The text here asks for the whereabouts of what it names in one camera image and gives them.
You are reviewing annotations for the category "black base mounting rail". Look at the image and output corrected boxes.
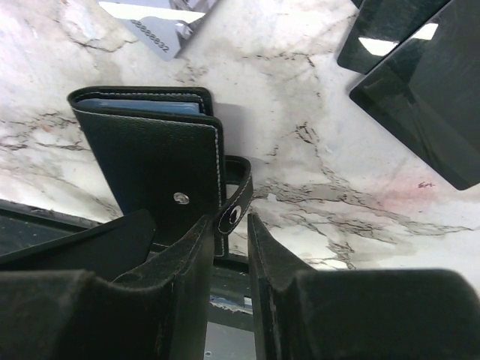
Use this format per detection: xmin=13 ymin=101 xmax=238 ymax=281
xmin=0 ymin=198 xmax=260 ymax=360

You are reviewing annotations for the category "black leather card holder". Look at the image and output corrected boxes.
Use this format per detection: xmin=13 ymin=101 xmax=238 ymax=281
xmin=67 ymin=86 xmax=253 ymax=258

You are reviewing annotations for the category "silver grey credit card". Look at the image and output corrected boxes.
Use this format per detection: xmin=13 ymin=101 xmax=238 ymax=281
xmin=98 ymin=0 xmax=218 ymax=62

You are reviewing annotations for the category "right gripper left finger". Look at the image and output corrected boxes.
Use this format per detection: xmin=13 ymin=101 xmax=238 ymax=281
xmin=1 ymin=217 xmax=214 ymax=359

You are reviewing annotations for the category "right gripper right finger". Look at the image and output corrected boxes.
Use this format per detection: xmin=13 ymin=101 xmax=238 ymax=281
xmin=247 ymin=214 xmax=479 ymax=359

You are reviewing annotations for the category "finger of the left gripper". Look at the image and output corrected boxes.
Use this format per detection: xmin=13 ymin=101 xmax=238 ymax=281
xmin=1 ymin=210 xmax=156 ymax=272

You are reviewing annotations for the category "small black card stack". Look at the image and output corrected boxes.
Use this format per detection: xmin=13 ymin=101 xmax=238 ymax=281
xmin=337 ymin=0 xmax=479 ymax=190

